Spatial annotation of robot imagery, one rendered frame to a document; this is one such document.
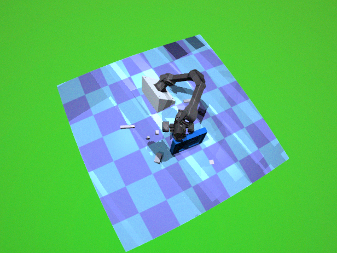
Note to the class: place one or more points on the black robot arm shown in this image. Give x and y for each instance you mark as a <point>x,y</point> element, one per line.
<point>190,112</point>

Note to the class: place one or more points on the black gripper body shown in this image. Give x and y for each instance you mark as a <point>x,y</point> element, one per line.
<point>166,126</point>

